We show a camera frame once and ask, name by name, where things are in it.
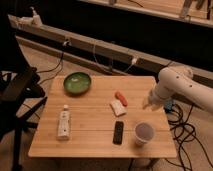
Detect white plug adapter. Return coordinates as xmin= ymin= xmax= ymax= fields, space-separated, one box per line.
xmin=131 ymin=57 xmax=138 ymax=65

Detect white spray bottle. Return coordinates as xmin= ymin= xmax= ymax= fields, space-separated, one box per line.
xmin=30 ymin=7 xmax=43 ymax=27

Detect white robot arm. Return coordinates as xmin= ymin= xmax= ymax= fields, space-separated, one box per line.
xmin=143 ymin=66 xmax=213 ymax=113

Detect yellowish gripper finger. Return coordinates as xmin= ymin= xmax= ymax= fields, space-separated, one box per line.
xmin=142 ymin=98 xmax=151 ymax=109

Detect white plug on rail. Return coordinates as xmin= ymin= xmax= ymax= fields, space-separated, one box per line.
xmin=62 ymin=40 xmax=71 ymax=47

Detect black floor cables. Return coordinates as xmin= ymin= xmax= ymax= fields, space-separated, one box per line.
xmin=165 ymin=103 xmax=213 ymax=171

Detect white tube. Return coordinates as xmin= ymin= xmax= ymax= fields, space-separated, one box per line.
xmin=57 ymin=105 xmax=70 ymax=140

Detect clear plastic cup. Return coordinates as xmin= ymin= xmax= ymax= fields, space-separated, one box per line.
xmin=134 ymin=122 xmax=155 ymax=146

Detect black eraser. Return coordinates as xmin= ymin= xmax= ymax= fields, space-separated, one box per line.
xmin=113 ymin=121 xmax=124 ymax=145

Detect black chair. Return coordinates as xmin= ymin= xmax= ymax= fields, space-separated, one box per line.
xmin=0 ymin=12 xmax=47 ymax=171

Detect blue box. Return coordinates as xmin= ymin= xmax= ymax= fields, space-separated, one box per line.
xmin=164 ymin=99 xmax=173 ymax=113

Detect orange carrot toy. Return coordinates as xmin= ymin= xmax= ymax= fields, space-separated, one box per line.
xmin=115 ymin=92 xmax=128 ymax=107

